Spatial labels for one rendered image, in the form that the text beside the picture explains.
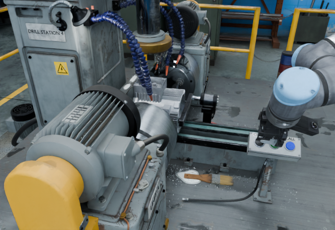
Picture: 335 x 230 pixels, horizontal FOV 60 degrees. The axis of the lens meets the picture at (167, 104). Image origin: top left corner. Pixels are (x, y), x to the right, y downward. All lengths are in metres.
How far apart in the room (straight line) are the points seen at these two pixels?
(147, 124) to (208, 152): 0.43
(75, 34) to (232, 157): 0.80
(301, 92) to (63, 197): 0.53
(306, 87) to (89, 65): 0.75
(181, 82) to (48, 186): 1.01
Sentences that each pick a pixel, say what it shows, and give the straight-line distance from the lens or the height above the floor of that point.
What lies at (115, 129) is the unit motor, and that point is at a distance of 0.67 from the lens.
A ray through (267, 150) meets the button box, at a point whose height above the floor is 1.05.
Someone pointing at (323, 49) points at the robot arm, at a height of 1.42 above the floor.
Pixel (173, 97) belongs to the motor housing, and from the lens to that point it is 1.22.
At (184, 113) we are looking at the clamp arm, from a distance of 1.24.
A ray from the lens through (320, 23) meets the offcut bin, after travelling 5.90.
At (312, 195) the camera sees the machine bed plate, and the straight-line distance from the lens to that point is 1.33.
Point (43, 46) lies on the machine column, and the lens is 1.19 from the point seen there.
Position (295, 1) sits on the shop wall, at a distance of 6.25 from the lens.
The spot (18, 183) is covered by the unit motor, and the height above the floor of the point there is 1.32.
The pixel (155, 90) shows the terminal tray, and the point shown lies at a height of 1.13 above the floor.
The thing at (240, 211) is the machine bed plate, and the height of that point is 0.80.
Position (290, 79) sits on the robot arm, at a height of 1.39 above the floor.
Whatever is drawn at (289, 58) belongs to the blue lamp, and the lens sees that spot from 1.46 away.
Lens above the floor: 1.67
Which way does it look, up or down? 29 degrees down
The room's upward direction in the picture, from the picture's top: straight up
